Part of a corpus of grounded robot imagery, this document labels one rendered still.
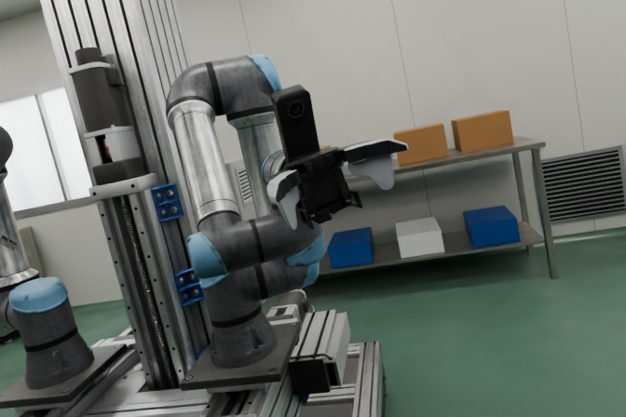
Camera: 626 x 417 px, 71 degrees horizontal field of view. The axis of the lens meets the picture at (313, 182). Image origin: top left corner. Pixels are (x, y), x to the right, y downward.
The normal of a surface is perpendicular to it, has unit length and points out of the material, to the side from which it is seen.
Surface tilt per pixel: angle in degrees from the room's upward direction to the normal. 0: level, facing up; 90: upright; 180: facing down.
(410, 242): 90
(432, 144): 90
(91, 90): 90
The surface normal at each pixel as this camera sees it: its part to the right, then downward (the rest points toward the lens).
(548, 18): -0.18, 0.16
